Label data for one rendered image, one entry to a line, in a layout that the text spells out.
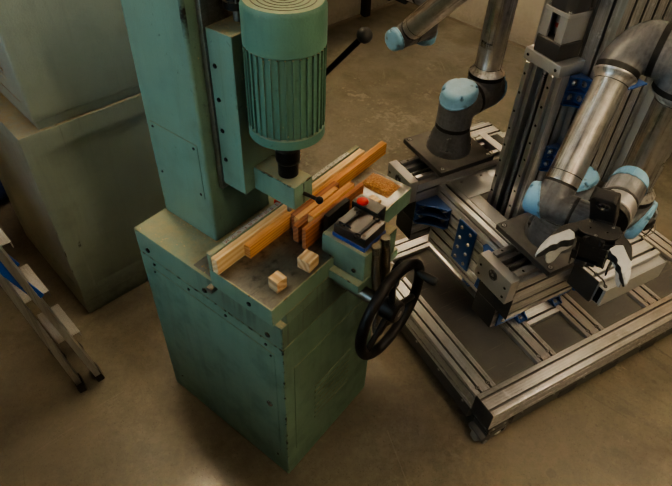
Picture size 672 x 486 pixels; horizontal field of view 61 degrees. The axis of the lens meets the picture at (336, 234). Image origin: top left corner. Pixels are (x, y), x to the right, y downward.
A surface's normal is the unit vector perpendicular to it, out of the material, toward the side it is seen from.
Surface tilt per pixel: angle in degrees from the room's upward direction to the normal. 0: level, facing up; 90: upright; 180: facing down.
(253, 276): 0
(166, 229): 0
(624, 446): 0
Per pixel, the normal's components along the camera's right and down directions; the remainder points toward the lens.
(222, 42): -0.62, 0.52
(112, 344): 0.04, -0.73
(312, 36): 0.65, 0.54
